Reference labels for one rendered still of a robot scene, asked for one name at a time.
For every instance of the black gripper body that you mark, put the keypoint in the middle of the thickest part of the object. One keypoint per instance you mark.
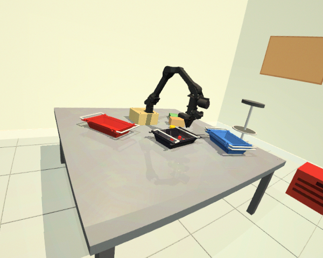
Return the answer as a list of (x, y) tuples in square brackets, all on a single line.
[(187, 113)]

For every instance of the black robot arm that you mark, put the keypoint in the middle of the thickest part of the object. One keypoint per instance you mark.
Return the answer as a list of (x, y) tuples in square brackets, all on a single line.
[(196, 95)]

